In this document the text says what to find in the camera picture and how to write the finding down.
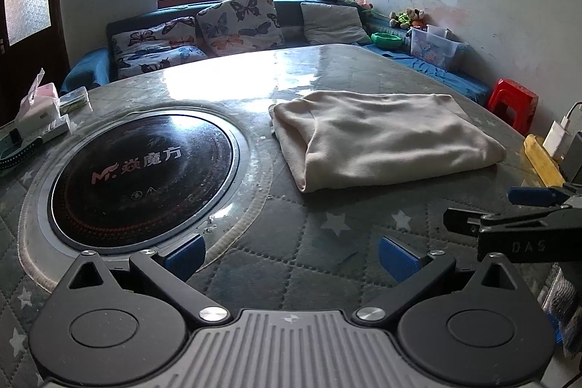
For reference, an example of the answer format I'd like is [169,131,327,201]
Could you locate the round black induction cooktop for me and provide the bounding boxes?
[35,104,252,258]

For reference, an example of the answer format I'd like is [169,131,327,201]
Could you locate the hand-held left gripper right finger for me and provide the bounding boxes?
[351,235,518,324]

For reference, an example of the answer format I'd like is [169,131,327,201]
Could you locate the cream knit garment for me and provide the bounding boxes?
[269,92,507,193]

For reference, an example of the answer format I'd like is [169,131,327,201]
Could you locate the dark wooden door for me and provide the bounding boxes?
[0,0,69,127]

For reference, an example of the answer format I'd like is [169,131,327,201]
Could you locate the grey device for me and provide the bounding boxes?
[561,129,582,184]

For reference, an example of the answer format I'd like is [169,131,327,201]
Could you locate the large clear storage box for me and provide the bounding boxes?
[407,29,467,71]

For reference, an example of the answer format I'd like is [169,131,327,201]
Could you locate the green plastic basin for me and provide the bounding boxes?
[370,32,403,49]

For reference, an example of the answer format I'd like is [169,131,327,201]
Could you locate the red plastic stool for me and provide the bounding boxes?
[487,79,539,135]

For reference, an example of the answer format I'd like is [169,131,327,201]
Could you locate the green white pack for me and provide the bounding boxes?
[59,88,92,111]

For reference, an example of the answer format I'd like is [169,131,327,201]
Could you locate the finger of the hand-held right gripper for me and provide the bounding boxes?
[508,183,582,208]
[443,196,582,234]

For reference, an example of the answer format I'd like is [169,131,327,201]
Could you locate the white charger with cable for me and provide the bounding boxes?
[543,101,582,160]

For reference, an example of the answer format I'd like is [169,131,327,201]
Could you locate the teal hair brush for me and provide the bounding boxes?
[0,129,45,171]

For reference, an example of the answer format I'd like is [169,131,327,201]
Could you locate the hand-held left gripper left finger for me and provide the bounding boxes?
[66,232,231,324]

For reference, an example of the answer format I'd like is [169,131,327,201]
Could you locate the pink white tissue box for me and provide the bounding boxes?
[16,69,61,135]

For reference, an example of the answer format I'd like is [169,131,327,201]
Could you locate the blue sofa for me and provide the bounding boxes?
[59,0,492,107]

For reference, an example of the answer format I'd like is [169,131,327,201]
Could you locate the grey pillow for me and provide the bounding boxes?
[300,1,371,45]

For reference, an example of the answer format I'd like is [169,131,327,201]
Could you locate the large butterfly print pillow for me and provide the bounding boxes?
[196,0,283,57]

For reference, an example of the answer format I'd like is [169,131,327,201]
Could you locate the yellow plastic object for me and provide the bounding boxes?
[523,134,565,189]

